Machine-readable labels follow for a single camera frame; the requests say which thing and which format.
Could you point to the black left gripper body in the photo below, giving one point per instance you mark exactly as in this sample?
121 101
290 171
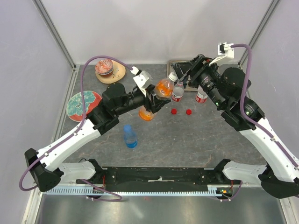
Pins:
148 103

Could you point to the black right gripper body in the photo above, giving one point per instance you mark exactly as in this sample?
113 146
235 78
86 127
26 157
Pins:
199 65

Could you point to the orange drink bottle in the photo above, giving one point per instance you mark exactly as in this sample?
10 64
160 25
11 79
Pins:
162 91

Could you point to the clear bottle red cap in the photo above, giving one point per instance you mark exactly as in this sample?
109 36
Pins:
178 91

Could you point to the clear bottle red label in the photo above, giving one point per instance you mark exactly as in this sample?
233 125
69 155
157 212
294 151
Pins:
201 96

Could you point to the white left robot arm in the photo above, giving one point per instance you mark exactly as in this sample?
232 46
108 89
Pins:
47 165

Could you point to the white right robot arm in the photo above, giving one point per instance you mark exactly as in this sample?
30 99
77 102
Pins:
279 177

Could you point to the white orange-bottle cap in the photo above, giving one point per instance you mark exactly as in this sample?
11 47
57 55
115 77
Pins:
172 76

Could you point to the blue water bottle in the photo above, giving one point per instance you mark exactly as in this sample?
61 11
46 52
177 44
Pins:
130 137

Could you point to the silver metal tray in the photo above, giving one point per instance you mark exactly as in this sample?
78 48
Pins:
186 80

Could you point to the beige floral plate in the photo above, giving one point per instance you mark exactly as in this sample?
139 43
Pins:
118 73

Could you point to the red patterned bowl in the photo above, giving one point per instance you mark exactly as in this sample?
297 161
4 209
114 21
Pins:
104 67

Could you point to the teal red floral plate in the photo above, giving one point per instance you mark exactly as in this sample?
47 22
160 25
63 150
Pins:
74 107

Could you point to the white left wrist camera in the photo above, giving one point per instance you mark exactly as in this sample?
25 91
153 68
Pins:
142 79

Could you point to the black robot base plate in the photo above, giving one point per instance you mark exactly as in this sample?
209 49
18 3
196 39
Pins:
158 179

